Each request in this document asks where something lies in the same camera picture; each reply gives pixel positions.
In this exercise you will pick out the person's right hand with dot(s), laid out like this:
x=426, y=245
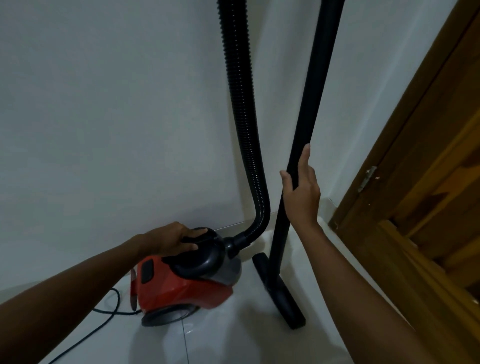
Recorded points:
x=302, y=204

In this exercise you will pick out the person's left hand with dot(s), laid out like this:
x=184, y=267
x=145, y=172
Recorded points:
x=170, y=240

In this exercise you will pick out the red and black vacuum cleaner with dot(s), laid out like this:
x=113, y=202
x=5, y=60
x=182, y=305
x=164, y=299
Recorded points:
x=180, y=288

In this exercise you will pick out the person's left forearm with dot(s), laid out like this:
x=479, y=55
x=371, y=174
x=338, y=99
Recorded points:
x=67, y=303

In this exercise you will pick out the person's right forearm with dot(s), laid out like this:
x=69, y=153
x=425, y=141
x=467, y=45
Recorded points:
x=356, y=311

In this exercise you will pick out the metal door hinge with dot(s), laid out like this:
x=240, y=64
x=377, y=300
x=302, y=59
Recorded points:
x=366, y=179

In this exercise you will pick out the brown wooden door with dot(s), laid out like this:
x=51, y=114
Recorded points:
x=431, y=168

